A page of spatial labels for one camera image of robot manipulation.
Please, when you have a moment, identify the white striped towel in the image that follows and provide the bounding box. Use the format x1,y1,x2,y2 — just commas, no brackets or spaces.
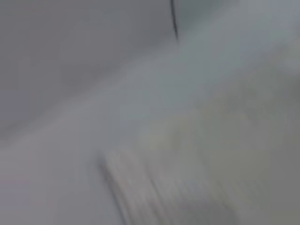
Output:
96,70,300,225

